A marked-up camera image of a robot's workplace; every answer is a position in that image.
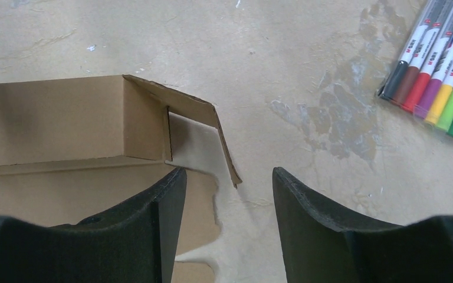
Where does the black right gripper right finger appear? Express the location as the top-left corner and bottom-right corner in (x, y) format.
(273, 167), (453, 282)

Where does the pack of coloured markers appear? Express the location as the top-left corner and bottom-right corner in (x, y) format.
(375, 1), (453, 137)

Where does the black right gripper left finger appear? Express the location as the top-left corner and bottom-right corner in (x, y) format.
(0, 167), (187, 282)

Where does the brown cardboard box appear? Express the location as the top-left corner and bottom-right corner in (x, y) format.
(0, 74), (244, 283)

